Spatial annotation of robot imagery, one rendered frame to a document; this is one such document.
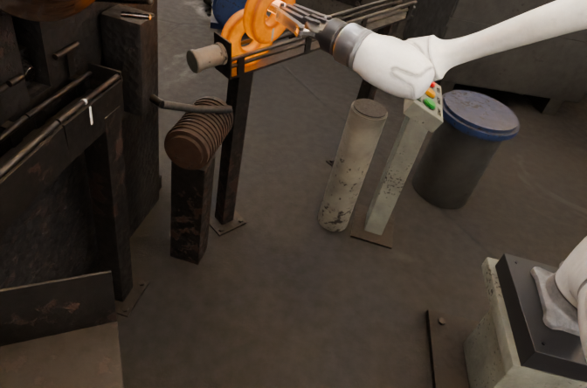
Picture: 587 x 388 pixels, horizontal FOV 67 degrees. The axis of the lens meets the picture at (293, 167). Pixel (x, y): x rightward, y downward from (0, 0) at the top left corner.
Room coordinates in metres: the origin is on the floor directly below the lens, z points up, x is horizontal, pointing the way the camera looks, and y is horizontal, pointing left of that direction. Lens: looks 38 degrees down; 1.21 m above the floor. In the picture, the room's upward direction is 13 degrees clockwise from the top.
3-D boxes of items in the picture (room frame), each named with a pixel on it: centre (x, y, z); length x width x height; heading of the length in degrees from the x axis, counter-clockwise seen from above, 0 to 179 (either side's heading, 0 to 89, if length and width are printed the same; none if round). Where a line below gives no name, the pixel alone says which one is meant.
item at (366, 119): (1.27, -0.19, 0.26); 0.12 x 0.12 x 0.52
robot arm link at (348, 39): (0.94, -0.06, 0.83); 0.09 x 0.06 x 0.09; 151
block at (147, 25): (0.92, 0.43, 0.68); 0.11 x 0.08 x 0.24; 84
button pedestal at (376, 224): (1.29, -0.36, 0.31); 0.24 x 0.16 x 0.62; 174
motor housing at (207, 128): (1.00, 0.27, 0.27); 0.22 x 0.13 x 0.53; 174
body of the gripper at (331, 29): (0.98, 0.00, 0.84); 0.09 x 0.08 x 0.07; 62
